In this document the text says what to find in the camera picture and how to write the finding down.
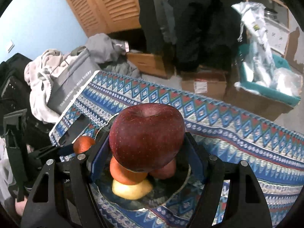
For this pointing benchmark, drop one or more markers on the orange left of pear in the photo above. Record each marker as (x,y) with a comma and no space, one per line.
(83,144)

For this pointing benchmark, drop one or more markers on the white plastic bag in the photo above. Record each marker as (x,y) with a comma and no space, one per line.
(252,18)

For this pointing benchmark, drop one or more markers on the dark red apple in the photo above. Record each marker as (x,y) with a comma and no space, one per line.
(146,137)

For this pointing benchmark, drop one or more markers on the wooden louvered door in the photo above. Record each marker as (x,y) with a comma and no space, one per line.
(106,16)

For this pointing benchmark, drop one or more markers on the light red apple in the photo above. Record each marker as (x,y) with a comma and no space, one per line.
(165,172)

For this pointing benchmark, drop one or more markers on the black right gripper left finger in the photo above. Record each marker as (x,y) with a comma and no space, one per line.
(61,195)

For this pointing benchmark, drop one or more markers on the grey fabric bag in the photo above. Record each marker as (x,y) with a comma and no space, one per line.
(69,82)

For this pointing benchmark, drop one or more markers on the teal cardboard box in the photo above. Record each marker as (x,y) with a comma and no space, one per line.
(260,83)

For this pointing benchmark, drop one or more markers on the glass plate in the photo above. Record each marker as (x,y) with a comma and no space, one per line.
(163,190)

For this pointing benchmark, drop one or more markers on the blue patterned tablecloth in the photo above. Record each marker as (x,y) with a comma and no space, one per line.
(274,153)

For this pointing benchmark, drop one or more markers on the orange on plate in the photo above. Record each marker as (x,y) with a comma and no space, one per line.
(123,175)

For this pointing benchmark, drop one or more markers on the brown cardboard box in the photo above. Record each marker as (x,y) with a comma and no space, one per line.
(207,83)

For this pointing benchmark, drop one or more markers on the person's left hand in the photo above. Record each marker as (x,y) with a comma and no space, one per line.
(20,206)

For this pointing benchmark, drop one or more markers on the grey clothes pile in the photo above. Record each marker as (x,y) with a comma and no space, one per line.
(110,55)

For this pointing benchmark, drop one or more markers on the black hanging clothes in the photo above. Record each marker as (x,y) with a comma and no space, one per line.
(195,32)

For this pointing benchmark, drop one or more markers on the small yellow apple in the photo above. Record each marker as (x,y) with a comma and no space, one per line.
(132,192)

